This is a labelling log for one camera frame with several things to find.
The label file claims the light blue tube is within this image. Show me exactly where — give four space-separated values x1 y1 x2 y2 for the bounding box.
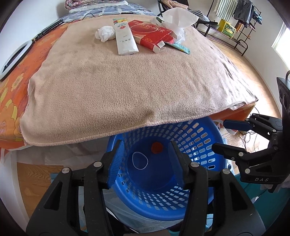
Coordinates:
166 43 191 55

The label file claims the white ring light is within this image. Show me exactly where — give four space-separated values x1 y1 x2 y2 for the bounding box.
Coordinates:
1 40 33 82

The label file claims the black folding chair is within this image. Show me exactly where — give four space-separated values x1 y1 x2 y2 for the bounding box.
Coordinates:
157 0 218 37

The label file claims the black clothes rack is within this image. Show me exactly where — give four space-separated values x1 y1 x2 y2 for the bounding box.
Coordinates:
207 1 262 56

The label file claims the white toothpaste box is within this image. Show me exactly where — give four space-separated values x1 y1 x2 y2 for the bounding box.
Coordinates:
113 18 139 56

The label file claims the red bottle cap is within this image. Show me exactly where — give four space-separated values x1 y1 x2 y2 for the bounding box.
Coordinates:
151 142 163 154

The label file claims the folded floral quilt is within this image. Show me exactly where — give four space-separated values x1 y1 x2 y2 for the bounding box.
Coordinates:
64 0 120 10

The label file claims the yellow crate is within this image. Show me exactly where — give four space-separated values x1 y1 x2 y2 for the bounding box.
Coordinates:
218 19 236 38

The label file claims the beige fleece blanket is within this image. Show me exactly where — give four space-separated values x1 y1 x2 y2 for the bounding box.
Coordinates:
20 16 257 147

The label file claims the blue checkered mattress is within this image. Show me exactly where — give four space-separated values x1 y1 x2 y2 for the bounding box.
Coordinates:
59 3 156 23

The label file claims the blue plastic laundry basket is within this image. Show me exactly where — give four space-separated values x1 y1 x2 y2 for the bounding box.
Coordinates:
107 117 226 221

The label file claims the white plastic bag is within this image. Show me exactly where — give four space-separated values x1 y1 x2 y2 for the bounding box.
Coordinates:
156 7 199 43

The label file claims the red cardboard box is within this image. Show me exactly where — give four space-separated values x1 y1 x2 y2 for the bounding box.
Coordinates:
128 20 175 53

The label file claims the white tissue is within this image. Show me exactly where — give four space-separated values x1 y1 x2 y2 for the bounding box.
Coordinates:
95 26 115 42

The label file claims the white rubber band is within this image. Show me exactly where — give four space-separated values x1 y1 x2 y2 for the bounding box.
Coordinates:
132 151 148 170

